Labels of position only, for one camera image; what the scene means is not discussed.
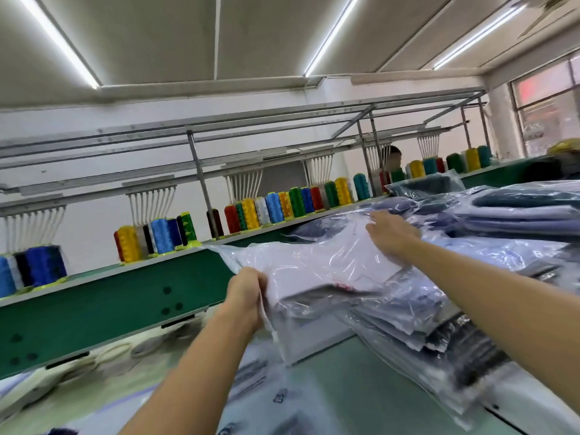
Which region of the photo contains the stack of bagged garments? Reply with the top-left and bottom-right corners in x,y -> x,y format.
290,172 -> 580,430

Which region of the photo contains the stack of plastic bags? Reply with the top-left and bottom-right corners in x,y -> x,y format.
54,344 -> 327,435

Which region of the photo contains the person's right forearm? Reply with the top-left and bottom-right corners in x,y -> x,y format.
403,240 -> 580,417

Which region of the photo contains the row of coloured thread spools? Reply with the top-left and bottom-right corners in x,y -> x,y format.
0,144 -> 495,300

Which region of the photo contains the person's right hand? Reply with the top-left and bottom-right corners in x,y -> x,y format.
365,210 -> 424,267

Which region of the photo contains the green machine beam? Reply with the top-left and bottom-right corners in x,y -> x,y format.
0,156 -> 554,381

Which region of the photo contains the person's left forearm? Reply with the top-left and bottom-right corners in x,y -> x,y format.
118,317 -> 264,435

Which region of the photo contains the ceiling light tube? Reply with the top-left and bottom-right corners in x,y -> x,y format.
431,2 -> 529,71
303,0 -> 362,78
16,0 -> 103,91

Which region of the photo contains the black machine head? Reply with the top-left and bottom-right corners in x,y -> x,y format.
521,138 -> 580,184

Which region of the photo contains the grey metal thread rack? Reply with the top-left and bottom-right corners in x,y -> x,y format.
0,86 -> 495,268

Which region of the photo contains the person's left hand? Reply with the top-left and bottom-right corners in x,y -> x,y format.
224,267 -> 270,334

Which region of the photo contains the window with red poster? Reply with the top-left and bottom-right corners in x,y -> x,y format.
509,51 -> 580,160

